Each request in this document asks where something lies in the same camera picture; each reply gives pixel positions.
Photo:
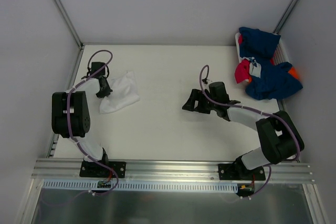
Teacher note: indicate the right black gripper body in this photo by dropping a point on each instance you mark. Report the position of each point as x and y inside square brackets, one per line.
[205, 102]

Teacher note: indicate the white slotted cable duct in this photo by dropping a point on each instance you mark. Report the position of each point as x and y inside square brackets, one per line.
[140, 186]

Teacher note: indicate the aluminium front rail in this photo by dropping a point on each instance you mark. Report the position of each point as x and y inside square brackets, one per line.
[172, 171]

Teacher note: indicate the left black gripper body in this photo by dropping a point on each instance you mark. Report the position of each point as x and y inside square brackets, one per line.
[104, 91]

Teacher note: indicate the black mounting plate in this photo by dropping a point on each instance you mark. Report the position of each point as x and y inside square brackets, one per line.
[227, 171]
[93, 170]

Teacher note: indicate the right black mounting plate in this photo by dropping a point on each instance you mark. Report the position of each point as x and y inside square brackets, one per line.
[227, 171]

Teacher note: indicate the left corner aluminium post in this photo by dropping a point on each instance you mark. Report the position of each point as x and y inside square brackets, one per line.
[68, 22]

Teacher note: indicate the right corner aluminium post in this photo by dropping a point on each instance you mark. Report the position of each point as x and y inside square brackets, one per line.
[285, 16]

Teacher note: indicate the pink t shirt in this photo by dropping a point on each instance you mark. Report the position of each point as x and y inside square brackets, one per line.
[242, 72]

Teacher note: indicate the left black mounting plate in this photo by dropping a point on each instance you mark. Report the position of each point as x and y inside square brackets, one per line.
[93, 170]

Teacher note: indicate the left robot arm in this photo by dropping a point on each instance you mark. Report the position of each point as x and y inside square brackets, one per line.
[70, 112]

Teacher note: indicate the orange t shirt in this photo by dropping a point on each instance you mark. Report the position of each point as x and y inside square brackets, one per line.
[293, 73]

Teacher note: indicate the blue t shirt pile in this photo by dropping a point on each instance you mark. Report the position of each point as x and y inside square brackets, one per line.
[268, 81]

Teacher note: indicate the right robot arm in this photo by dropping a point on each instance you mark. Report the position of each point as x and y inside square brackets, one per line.
[279, 139]

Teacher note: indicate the corner aluminium post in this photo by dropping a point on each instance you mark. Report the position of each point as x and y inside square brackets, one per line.
[68, 22]
[285, 16]

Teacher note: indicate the white t shirt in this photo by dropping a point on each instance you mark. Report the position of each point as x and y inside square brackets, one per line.
[124, 93]

